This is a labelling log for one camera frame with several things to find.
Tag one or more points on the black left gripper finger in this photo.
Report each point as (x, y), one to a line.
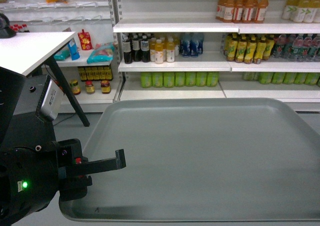
(104, 165)

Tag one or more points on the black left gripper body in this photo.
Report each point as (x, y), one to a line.
(72, 185)

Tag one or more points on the grey silver serving tray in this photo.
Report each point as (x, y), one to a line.
(203, 160)

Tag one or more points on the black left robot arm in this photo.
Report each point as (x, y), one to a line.
(33, 165)

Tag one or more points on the white checkout table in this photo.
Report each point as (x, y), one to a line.
(26, 52)

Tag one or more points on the black round webcam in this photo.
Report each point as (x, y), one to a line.
(5, 30)

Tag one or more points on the white middle store shelf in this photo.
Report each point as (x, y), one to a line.
(209, 25)

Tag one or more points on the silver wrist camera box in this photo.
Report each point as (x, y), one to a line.
(50, 98)

